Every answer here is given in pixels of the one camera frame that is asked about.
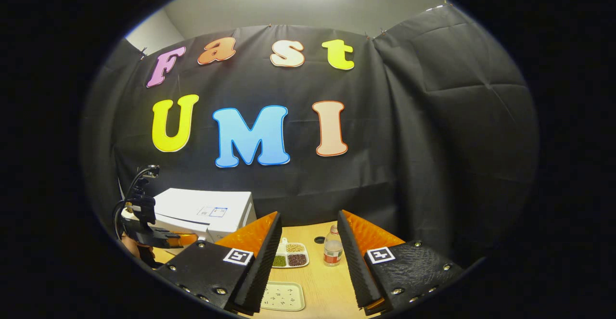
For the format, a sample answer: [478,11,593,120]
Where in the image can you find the black backdrop cloth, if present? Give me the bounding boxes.
[82,4,539,262]

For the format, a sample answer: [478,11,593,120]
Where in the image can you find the divided dish of beans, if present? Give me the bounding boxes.
[272,238,309,268]

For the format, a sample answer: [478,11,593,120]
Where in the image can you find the white microwave oven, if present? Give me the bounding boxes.
[144,188,257,255]

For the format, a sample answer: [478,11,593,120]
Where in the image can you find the cream rectangular tray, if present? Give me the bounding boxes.
[260,281,306,312]

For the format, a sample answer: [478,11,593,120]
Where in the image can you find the red label water bottle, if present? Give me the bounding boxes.
[323,225,344,267]

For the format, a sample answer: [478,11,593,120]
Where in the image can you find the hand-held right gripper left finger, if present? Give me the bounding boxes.
[155,212,283,316]

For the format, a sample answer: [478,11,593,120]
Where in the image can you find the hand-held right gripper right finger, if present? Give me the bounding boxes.
[337,209,465,316]

